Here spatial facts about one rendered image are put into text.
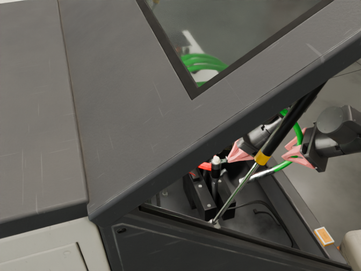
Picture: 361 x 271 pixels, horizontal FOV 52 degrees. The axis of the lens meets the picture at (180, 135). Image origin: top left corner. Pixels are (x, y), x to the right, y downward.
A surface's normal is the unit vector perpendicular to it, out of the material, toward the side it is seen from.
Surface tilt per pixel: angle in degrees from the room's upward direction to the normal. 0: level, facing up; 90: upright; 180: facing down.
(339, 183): 0
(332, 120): 50
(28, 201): 0
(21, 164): 0
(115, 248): 90
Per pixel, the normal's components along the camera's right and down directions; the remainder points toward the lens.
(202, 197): -0.03, -0.74
